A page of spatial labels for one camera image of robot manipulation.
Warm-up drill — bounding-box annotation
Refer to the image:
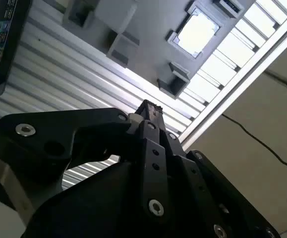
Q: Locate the silver square CPU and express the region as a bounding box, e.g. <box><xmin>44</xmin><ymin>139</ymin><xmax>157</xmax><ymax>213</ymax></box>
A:
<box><xmin>175</xmin><ymin>11</ymin><xmax>221</xmax><ymax>54</ymax></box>

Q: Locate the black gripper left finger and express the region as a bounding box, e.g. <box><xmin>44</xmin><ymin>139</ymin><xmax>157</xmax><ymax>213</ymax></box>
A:
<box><xmin>0</xmin><ymin>100</ymin><xmax>168</xmax><ymax>219</ymax></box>

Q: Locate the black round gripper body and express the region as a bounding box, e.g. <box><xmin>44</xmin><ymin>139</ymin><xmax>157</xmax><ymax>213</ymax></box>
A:
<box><xmin>21</xmin><ymin>160</ymin><xmax>208</xmax><ymax>238</ymax></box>

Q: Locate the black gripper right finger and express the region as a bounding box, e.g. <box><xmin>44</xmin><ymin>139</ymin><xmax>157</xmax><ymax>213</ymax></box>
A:
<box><xmin>152</xmin><ymin>103</ymin><xmax>281</xmax><ymax>238</ymax></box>

